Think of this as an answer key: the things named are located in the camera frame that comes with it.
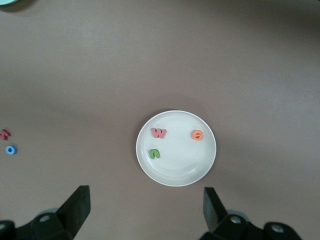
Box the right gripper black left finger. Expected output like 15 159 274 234
0 185 91 240

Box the beige round plate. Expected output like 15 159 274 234
135 109 217 188

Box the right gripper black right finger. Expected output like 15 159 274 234
198 186 305 240

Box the orange foam letter e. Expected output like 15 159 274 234
192 129 205 142

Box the pink foam letter w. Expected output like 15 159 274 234
150 127 168 140

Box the brown paper table cover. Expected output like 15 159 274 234
0 0 320 240

